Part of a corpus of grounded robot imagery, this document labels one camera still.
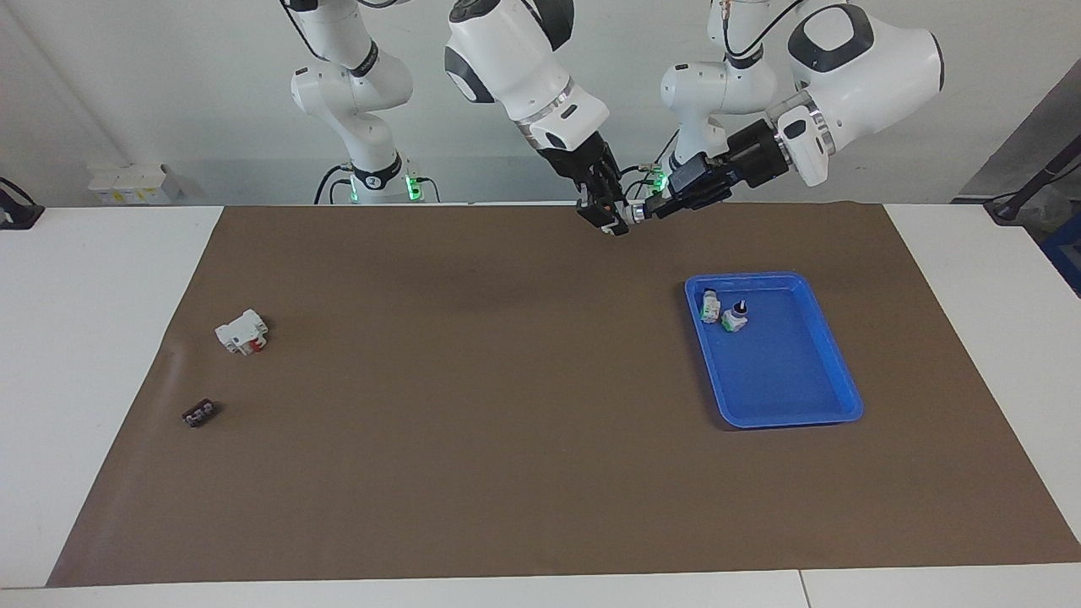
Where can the blue plastic tray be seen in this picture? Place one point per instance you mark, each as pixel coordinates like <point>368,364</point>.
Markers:
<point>785,371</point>

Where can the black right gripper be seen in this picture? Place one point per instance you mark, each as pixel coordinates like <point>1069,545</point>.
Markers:
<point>583,160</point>

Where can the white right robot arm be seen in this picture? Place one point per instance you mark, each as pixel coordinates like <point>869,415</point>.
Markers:
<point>515,59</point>

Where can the green switch with silver barrel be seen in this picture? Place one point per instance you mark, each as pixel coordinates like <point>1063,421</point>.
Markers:
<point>709,308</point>

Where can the blue crate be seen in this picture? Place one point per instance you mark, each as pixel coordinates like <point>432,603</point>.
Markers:
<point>1066,253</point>

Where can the orange and white selector switch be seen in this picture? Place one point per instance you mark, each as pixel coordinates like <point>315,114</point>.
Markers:
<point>638,211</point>

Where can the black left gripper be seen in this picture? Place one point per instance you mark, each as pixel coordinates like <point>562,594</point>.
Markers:
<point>743,160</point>

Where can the black stand with pole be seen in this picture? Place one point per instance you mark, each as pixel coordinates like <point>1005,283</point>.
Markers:
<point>1026,192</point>

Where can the brown paper table mat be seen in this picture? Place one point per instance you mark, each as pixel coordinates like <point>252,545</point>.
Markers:
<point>540,439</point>

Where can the white circuit breaker red lever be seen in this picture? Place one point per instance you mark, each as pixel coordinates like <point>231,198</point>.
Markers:
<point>238,331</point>

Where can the green switch with black knob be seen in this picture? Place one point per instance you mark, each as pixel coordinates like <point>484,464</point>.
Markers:
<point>735,318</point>

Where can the small dark terminal block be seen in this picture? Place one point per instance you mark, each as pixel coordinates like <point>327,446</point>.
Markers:
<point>201,414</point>

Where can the white wall box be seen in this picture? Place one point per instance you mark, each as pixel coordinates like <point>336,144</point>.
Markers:
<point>127,184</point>

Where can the black clamp mount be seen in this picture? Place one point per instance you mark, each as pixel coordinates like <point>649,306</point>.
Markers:
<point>17,211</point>

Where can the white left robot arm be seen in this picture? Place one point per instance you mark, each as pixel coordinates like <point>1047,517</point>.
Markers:
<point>861,76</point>

